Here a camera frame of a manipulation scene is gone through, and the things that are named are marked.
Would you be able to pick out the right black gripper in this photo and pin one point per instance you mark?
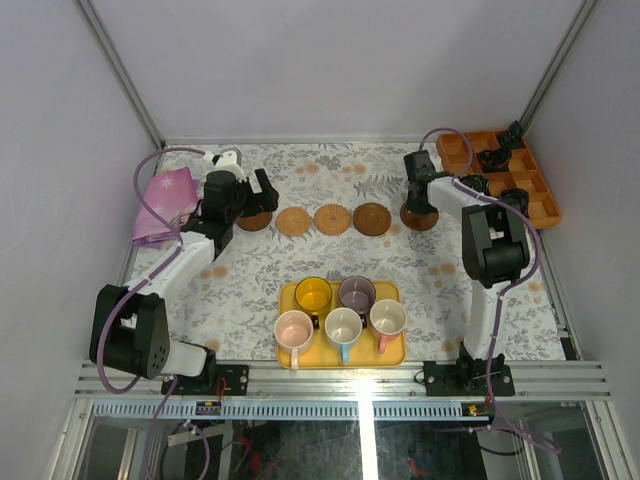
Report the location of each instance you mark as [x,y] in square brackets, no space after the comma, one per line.
[418,209]

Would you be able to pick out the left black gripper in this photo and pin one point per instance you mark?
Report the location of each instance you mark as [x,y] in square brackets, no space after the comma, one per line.
[251,198]

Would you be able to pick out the dark wooden coaster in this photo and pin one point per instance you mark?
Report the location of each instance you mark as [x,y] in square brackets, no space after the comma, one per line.
[255,223]

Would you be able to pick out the brown wooden coaster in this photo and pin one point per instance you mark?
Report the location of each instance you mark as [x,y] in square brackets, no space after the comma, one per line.
[418,222]
[372,219]

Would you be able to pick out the woven rattan coaster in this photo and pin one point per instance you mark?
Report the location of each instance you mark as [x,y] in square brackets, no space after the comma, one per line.
[293,221]
[332,219]

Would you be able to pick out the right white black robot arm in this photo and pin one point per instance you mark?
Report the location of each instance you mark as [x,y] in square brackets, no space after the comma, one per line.
[494,247]

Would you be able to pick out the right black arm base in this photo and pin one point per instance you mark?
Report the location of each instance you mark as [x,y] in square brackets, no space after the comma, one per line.
[468,377]

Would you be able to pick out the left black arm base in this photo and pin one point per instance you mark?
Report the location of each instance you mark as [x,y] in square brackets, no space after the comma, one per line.
[219,380]

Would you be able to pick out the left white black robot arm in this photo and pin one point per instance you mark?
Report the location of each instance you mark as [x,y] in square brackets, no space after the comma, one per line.
[131,323]

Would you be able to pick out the yellow glass cup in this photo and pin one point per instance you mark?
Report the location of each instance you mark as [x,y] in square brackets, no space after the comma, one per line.
[314,295]

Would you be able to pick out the black green wrapped item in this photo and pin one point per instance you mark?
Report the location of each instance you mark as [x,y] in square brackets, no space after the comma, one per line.
[477,183]

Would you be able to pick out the orange compartment tray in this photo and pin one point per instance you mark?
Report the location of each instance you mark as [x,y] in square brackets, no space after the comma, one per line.
[519,169]

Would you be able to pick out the pink purple folded cloth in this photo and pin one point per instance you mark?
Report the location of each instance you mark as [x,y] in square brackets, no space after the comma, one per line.
[174,196]

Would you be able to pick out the black wrapped item top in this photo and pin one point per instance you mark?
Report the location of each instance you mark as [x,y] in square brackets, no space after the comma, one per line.
[512,138]

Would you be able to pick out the black wrapped item bottom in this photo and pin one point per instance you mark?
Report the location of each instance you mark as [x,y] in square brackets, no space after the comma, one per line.
[517,198]

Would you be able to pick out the purple mug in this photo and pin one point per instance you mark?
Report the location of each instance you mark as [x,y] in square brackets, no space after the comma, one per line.
[357,293]

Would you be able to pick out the yellow plastic tray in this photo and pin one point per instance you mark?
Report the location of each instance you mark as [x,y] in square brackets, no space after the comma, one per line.
[363,354]

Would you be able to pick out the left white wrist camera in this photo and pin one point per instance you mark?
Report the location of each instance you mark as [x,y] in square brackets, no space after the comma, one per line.
[228,160]

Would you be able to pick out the blue handled white mug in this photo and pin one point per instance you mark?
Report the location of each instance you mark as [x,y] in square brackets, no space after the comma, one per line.
[343,328]

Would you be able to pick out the aluminium front rail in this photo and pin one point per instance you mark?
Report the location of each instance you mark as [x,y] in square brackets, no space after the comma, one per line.
[559,381]

